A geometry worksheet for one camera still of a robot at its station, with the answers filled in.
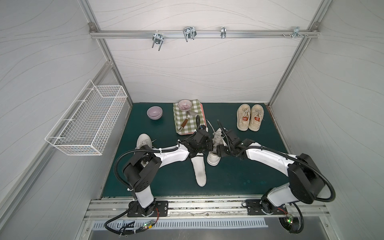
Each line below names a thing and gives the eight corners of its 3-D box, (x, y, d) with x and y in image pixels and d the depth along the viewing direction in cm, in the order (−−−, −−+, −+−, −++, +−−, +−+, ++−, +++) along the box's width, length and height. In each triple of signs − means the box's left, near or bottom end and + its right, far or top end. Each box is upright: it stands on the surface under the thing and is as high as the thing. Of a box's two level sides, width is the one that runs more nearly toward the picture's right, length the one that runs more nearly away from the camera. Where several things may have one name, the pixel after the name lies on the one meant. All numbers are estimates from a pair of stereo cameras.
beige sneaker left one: (235, 129, 107) (237, 122, 100) (237, 107, 121) (240, 99, 115) (247, 131, 105) (250, 125, 99) (248, 109, 120) (251, 101, 114)
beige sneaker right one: (247, 129, 107) (250, 122, 101) (251, 107, 121) (254, 100, 116) (260, 132, 105) (263, 126, 99) (262, 110, 119) (266, 103, 114)
